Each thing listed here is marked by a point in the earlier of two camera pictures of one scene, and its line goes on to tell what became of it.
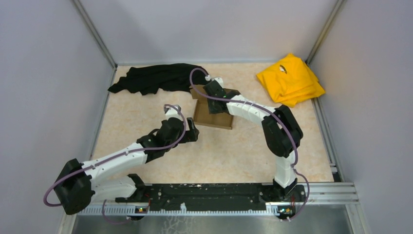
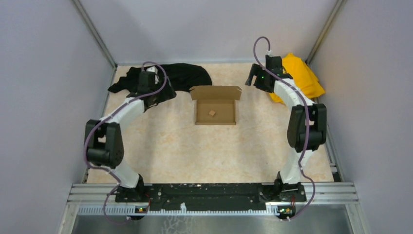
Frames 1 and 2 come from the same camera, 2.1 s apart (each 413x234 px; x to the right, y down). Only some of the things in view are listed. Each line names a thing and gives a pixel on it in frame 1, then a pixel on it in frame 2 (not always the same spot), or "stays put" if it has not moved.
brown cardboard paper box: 201,113 stays put
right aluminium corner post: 325,31 stays put
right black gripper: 212,109 → 257,71
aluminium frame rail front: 316,194 stays put
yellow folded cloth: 290,80 stays put
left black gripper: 191,135 → 167,93
